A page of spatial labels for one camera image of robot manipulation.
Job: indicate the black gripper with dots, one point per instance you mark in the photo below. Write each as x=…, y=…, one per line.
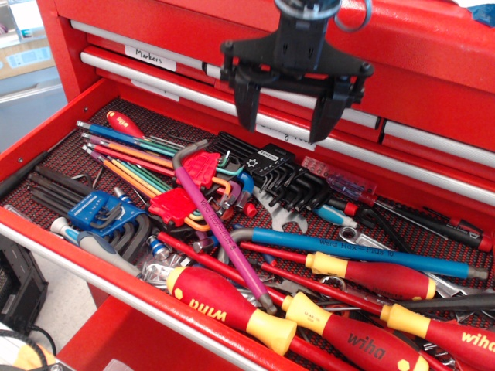
x=296, y=58

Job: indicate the violet Allen key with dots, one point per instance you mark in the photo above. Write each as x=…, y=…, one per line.
x=219, y=230

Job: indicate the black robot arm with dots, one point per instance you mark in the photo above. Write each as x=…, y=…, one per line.
x=296, y=58

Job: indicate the black Tekton key holder set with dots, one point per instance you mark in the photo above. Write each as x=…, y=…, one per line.
x=275, y=171

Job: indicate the upper red hex key holder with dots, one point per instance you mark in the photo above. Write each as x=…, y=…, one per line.
x=202, y=167

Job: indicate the red hex key holder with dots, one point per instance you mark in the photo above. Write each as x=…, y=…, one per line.
x=172, y=206
x=202, y=167

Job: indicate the lower red hex key holder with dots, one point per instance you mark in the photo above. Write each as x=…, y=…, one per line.
x=172, y=206

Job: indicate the large blue Allen key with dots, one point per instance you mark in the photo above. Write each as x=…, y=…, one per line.
x=358, y=252

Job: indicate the blue long hex key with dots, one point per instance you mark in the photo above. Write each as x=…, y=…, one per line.
x=107, y=132

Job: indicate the blue hex key holder set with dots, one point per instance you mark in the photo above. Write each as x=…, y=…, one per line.
x=114, y=218

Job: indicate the white handwritten drawer label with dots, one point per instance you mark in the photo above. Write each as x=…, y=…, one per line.
x=287, y=133

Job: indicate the silver open-end wrench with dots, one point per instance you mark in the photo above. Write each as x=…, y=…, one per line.
x=279, y=216

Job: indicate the white blue small screwdriver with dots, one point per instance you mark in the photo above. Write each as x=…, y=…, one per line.
x=334, y=216

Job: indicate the white Markers label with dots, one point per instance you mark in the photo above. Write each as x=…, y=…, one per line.
x=151, y=58

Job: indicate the small red Wiha screwdriver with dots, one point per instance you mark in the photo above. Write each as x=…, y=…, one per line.
x=120, y=122

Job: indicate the red tool chest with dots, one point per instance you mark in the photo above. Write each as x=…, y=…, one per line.
x=431, y=95

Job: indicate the red black pen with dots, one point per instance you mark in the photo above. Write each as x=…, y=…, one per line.
x=460, y=232

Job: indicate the red yellow screwdriver middle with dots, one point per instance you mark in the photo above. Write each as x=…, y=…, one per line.
x=389, y=280

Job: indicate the big red yellow Wiha screwdriver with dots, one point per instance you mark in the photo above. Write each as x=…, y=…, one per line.
x=212, y=295

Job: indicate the red yellow Wiha screwdriver front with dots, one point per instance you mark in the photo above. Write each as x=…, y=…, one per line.
x=369, y=347

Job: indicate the grey blue screwdriver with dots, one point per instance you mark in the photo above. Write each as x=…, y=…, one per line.
x=93, y=244

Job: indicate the red yellow screwdriver right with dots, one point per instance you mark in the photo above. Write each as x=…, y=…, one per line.
x=473, y=346

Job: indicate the black device on floor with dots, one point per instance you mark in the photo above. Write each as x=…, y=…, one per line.
x=23, y=287

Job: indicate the clear purple handle screwdriver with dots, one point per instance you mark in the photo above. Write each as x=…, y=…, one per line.
x=356, y=192

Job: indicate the silver ring spanner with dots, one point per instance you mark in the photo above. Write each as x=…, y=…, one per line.
x=351, y=235

